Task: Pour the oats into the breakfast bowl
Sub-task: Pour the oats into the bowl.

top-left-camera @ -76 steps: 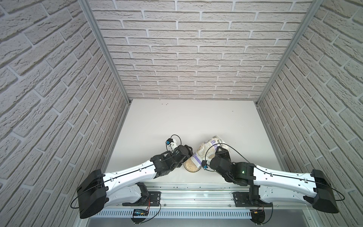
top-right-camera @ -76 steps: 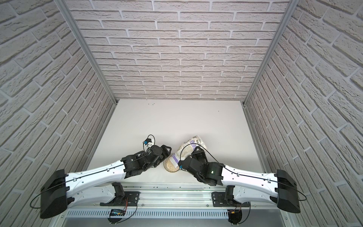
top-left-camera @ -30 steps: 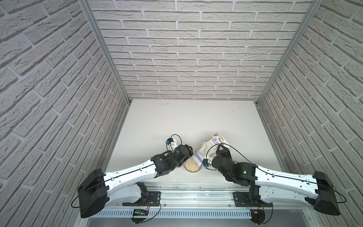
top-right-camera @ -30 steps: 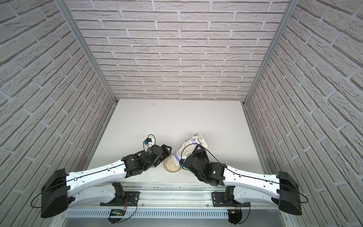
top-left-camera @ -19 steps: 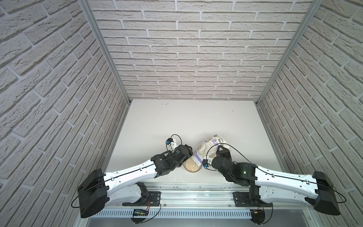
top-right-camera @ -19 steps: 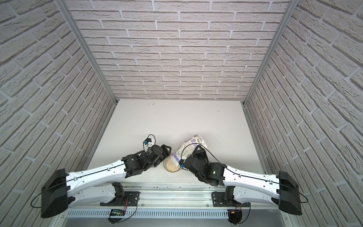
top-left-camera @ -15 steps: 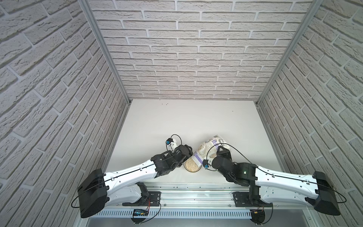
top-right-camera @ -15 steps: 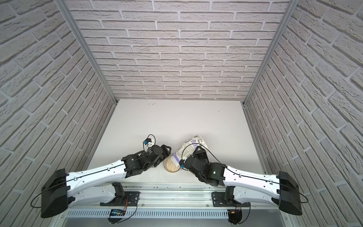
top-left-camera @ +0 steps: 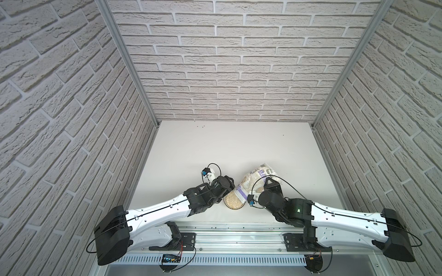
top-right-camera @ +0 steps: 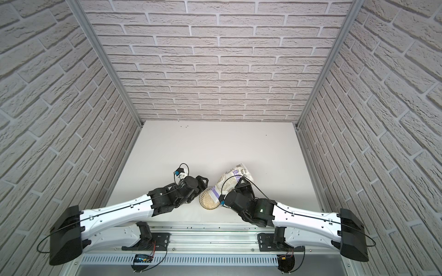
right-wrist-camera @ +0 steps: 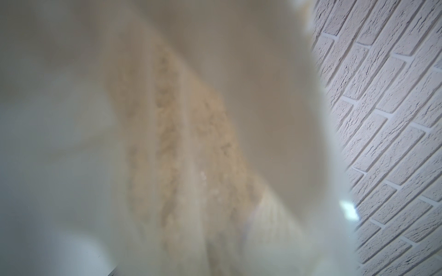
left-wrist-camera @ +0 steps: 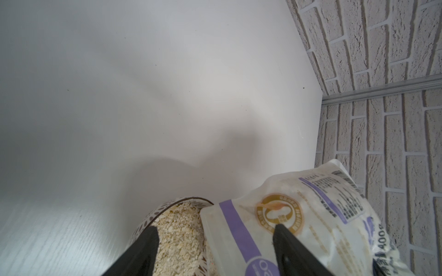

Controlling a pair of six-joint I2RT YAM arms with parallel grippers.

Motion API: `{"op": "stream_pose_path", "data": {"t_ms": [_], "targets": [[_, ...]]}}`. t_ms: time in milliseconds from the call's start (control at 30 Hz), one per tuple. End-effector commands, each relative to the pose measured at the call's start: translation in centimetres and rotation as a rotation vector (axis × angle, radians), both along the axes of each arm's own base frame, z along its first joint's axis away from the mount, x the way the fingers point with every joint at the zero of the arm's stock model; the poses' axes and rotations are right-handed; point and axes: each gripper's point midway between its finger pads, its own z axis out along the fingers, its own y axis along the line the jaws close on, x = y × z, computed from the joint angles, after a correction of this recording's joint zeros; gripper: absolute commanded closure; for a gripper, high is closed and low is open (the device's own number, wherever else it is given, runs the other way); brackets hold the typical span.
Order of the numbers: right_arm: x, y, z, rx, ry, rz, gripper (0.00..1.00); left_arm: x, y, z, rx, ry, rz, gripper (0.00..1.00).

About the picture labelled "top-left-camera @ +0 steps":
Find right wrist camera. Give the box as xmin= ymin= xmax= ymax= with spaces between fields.
xmin=246 ymin=194 xmax=255 ymax=208

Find green circuit board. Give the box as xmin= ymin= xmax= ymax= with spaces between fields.
xmin=161 ymin=254 xmax=182 ymax=263

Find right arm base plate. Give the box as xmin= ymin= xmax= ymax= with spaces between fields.
xmin=283 ymin=233 xmax=332 ymax=253

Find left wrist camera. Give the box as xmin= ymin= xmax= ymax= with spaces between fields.
xmin=201 ymin=167 xmax=216 ymax=184

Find black round connector box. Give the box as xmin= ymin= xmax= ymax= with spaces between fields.
xmin=305 ymin=255 xmax=323 ymax=274

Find white oats bag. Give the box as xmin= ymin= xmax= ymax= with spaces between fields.
xmin=233 ymin=163 xmax=277 ymax=204

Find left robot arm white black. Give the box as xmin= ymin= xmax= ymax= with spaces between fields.
xmin=93 ymin=176 xmax=235 ymax=266

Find white slotted cable duct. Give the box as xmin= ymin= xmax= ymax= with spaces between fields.
xmin=114 ymin=254 xmax=306 ymax=266

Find right aluminium corner post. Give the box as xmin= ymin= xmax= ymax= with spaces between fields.
xmin=311 ymin=0 xmax=395 ymax=129

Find left aluminium corner post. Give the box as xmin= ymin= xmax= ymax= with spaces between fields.
xmin=96 ymin=0 xmax=158 ymax=129

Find patterned white breakfast bowl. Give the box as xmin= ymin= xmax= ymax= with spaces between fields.
xmin=223 ymin=193 xmax=246 ymax=210

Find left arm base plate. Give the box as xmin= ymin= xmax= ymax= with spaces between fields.
xmin=148 ymin=232 xmax=196 ymax=252

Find aluminium mounting rail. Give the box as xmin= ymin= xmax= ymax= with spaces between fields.
xmin=99 ymin=220 xmax=381 ymax=255

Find oats in bowl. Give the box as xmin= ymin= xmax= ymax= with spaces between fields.
xmin=225 ymin=194 xmax=245 ymax=209

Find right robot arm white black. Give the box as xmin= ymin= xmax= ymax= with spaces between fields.
xmin=258 ymin=175 xmax=416 ymax=262

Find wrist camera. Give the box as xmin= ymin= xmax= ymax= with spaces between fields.
xmin=246 ymin=194 xmax=255 ymax=208
xmin=201 ymin=167 xmax=216 ymax=184

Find aluminium corner post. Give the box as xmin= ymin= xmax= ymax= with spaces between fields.
xmin=311 ymin=0 xmax=395 ymax=129
xmin=96 ymin=0 xmax=158 ymax=129

